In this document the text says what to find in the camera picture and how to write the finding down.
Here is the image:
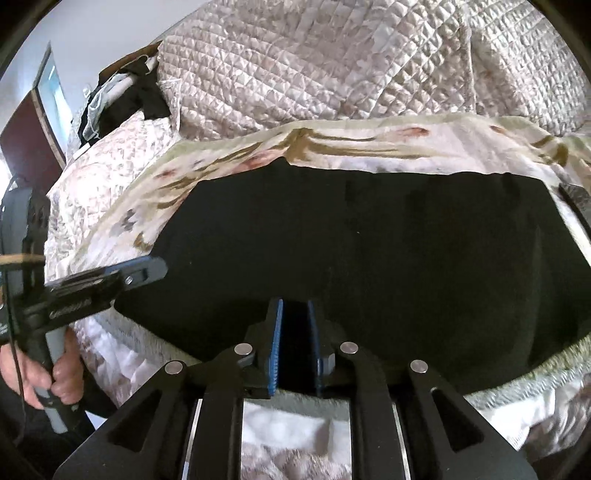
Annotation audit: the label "black pants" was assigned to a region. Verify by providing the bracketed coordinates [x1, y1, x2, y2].
[115, 160, 590, 394]

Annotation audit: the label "left hand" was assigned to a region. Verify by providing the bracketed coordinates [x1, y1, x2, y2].
[1, 328, 84, 414]

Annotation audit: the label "white floral bed sheet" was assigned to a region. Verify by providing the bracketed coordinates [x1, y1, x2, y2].
[45, 113, 196, 406]

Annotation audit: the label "dark red wooden door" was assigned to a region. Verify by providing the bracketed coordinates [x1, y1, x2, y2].
[1, 89, 65, 194]

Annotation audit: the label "dark clothes pile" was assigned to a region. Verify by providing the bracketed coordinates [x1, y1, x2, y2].
[78, 55, 170, 145]

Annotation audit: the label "quilted beige comforter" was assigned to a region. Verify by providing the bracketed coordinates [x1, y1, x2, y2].
[157, 1, 590, 140]

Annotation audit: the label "floral fleece blanket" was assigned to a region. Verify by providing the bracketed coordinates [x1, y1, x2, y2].
[43, 112, 591, 480]

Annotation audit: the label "black strap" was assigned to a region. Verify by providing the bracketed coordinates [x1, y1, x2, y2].
[558, 181, 591, 227]

